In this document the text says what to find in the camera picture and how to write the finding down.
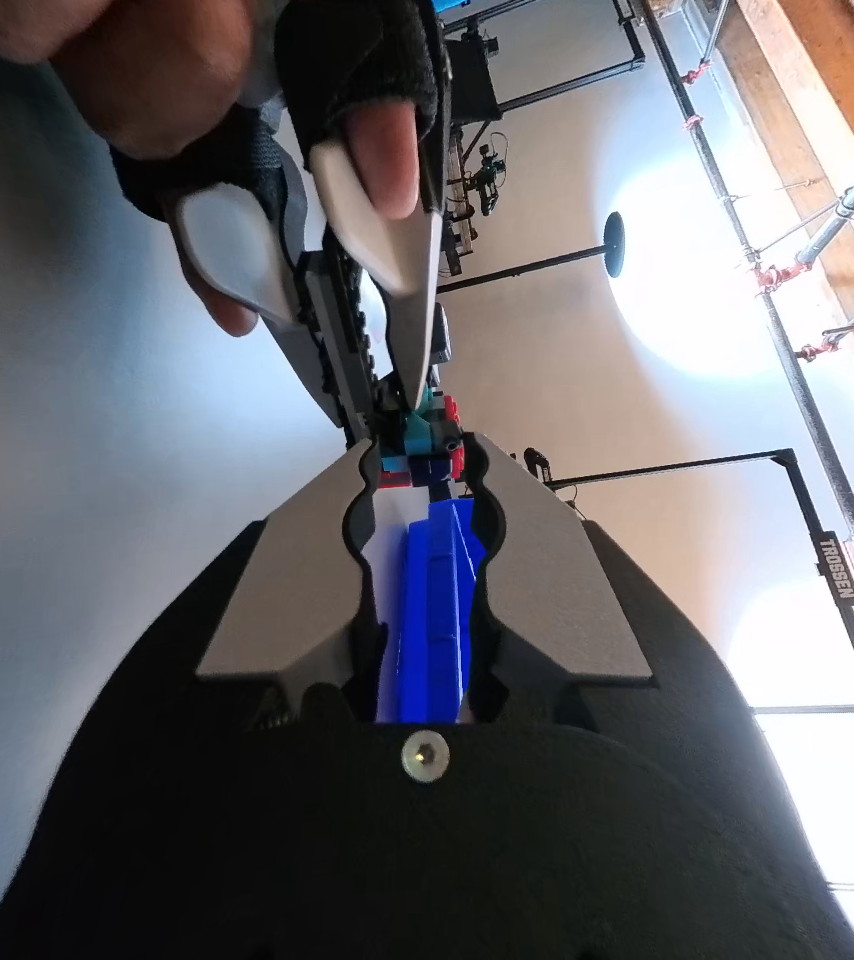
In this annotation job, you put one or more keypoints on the person's left hand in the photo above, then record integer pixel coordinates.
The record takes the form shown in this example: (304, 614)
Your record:
(134, 60)

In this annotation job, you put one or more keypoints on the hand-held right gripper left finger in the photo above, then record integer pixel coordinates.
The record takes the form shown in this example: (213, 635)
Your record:
(284, 600)

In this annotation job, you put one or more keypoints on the black metal frame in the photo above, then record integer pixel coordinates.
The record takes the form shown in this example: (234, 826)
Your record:
(633, 45)
(839, 577)

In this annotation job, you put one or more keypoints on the toy brick model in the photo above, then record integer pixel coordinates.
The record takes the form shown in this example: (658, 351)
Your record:
(427, 435)

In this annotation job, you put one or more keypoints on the black floor lamp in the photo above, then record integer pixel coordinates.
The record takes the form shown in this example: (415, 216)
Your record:
(614, 244)

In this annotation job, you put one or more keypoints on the black robot arm on stand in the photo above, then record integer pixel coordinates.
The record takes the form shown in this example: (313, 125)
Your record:
(483, 180)

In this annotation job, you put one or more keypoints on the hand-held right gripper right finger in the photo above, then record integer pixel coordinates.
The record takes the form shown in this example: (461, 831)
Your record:
(569, 600)

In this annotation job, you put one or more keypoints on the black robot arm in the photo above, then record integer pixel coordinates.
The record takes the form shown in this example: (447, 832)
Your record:
(538, 461)

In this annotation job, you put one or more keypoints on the large blue storage bin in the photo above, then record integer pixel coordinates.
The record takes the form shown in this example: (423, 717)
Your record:
(427, 600)

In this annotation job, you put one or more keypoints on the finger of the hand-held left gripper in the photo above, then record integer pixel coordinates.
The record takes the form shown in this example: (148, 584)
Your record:
(415, 337)
(307, 352)

